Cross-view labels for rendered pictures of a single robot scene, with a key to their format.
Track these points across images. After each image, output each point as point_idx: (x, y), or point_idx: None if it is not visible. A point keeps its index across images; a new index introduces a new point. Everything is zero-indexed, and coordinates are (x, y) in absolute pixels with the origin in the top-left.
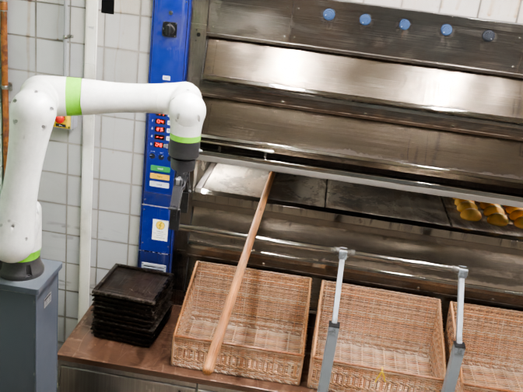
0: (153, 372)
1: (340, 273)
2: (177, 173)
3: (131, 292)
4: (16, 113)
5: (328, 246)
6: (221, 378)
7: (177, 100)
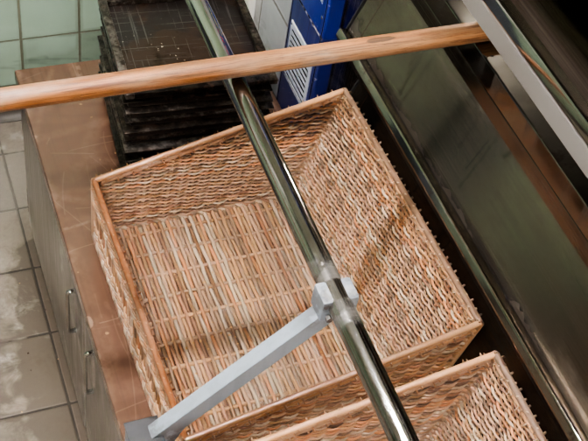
0: (57, 219)
1: (276, 339)
2: None
3: (151, 50)
4: None
5: (313, 248)
6: (106, 332)
7: None
